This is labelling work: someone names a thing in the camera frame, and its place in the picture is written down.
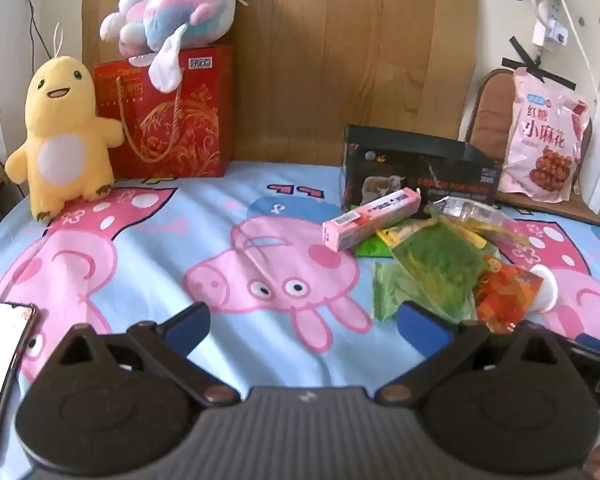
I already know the white charger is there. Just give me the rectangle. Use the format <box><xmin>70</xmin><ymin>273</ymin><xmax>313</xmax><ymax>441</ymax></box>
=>
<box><xmin>532</xmin><ymin>20</ymin><xmax>570</xmax><ymax>50</ymax></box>

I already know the brown seat cushion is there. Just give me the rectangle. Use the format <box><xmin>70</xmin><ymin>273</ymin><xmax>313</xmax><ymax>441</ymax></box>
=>
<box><xmin>462</xmin><ymin>67</ymin><xmax>600</xmax><ymax>227</ymax></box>

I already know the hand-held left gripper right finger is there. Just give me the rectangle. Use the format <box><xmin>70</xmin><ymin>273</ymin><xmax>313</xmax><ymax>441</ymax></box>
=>
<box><xmin>377</xmin><ymin>301</ymin><xmax>576</xmax><ymax>406</ymax></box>

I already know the black printed box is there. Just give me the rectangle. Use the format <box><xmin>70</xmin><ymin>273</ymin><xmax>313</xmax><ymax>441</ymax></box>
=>
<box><xmin>341</xmin><ymin>124</ymin><xmax>503</xmax><ymax>212</ymax></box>

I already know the white power strip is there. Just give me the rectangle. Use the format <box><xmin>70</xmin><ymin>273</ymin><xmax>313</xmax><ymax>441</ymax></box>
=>
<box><xmin>537</xmin><ymin>0</ymin><xmax>568</xmax><ymax>28</ymax></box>

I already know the orange red snack packet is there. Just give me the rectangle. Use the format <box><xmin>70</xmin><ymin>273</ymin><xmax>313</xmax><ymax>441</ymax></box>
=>
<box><xmin>472</xmin><ymin>255</ymin><xmax>537</xmax><ymax>335</ymax></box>

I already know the printed blanket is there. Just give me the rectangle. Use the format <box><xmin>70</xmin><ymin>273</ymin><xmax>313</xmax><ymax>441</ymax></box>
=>
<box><xmin>0</xmin><ymin>160</ymin><xmax>600</xmax><ymax>480</ymax></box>

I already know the yellow snack packet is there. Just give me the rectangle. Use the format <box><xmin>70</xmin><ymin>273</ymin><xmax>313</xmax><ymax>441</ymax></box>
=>
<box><xmin>376</xmin><ymin>224</ymin><xmax>421</xmax><ymax>248</ymax></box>

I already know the long black tape strip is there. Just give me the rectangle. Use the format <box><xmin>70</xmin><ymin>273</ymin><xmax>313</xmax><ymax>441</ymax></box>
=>
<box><xmin>501</xmin><ymin>57</ymin><xmax>577</xmax><ymax>89</ymax></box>

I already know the smartphone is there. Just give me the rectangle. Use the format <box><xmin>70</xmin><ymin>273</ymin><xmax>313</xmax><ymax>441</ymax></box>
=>
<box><xmin>0</xmin><ymin>301</ymin><xmax>37</xmax><ymax>463</ymax></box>

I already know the clear snack packet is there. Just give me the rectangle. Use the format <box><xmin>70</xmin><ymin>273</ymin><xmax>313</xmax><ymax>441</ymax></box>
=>
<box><xmin>424</xmin><ymin>196</ymin><xmax>520</xmax><ymax>248</ymax></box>

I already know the white cable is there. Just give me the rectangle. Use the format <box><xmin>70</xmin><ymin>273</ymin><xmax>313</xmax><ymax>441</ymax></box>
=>
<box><xmin>560</xmin><ymin>0</ymin><xmax>600</xmax><ymax>126</ymax></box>

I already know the pastel plush toy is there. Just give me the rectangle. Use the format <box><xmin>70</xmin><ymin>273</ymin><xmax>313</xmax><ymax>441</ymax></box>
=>
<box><xmin>100</xmin><ymin>0</ymin><xmax>245</xmax><ymax>93</ymax></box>

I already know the bright green snack packet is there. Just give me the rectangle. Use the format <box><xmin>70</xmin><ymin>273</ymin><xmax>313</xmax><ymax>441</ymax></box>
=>
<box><xmin>355</xmin><ymin>232</ymin><xmax>398</xmax><ymax>259</ymax></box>

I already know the large yellow-green snack packet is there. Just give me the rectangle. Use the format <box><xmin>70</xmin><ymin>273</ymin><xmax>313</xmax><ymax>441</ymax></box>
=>
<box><xmin>389</xmin><ymin>221</ymin><xmax>487</xmax><ymax>324</ymax></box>

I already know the thin black cable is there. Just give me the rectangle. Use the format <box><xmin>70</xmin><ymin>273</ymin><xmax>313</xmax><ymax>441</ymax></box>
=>
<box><xmin>22</xmin><ymin>0</ymin><xmax>56</xmax><ymax>61</ymax></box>

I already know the long pink snack box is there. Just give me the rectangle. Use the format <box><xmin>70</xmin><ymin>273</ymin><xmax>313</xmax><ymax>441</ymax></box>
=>
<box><xmin>322</xmin><ymin>186</ymin><xmax>422</xmax><ymax>253</ymax></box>

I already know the white cup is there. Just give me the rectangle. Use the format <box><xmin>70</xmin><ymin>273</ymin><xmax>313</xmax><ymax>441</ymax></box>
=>
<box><xmin>527</xmin><ymin>266</ymin><xmax>560</xmax><ymax>314</ymax></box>

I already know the yellow plush chick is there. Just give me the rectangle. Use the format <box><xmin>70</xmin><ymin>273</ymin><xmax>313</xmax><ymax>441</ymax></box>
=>
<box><xmin>5</xmin><ymin>25</ymin><xmax>126</xmax><ymax>221</ymax></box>

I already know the red gift bag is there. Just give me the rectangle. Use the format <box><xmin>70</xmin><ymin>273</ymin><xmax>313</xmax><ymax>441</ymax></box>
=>
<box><xmin>92</xmin><ymin>45</ymin><xmax>233</xmax><ymax>179</ymax></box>

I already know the translucent leafy green packet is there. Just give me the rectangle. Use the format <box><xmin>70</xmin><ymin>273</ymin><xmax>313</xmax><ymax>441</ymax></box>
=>
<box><xmin>371</xmin><ymin>261</ymin><xmax>422</xmax><ymax>322</ymax></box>

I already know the large pink snack bag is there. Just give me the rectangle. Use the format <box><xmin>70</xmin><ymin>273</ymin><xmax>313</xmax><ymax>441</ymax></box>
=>
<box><xmin>496</xmin><ymin>66</ymin><xmax>592</xmax><ymax>204</ymax></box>

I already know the wooden board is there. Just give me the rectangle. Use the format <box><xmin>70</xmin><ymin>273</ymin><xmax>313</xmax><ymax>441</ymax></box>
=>
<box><xmin>80</xmin><ymin>0</ymin><xmax>481</xmax><ymax>168</ymax></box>

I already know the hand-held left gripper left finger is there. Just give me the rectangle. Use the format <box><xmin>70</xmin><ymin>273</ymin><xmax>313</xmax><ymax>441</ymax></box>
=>
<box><xmin>40</xmin><ymin>302</ymin><xmax>241</xmax><ymax>408</ymax></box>

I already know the short black tape strip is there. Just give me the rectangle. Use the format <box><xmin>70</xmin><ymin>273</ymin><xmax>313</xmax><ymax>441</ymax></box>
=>
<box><xmin>509</xmin><ymin>36</ymin><xmax>543</xmax><ymax>68</ymax></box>

